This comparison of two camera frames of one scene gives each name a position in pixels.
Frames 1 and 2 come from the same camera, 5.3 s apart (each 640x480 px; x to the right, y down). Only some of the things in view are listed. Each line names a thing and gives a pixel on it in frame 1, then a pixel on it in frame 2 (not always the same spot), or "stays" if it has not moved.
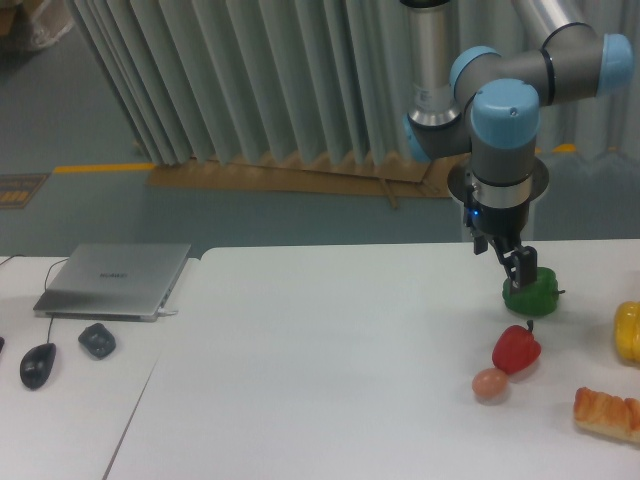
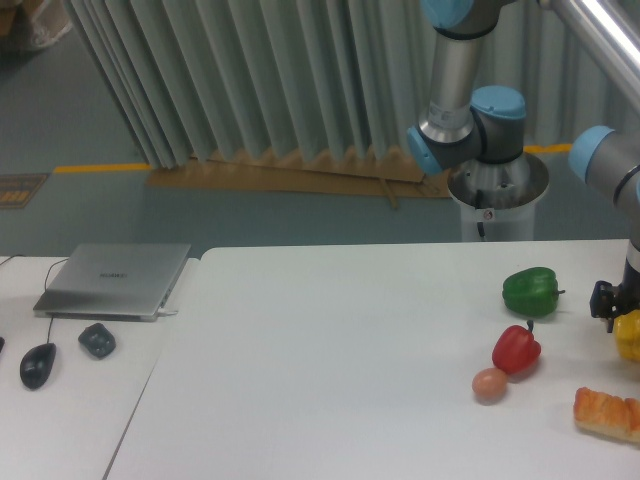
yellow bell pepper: [627, 332] stays
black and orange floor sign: [16, 190] stays
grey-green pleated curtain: [302, 81] stays
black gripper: [504, 228] to [608, 300]
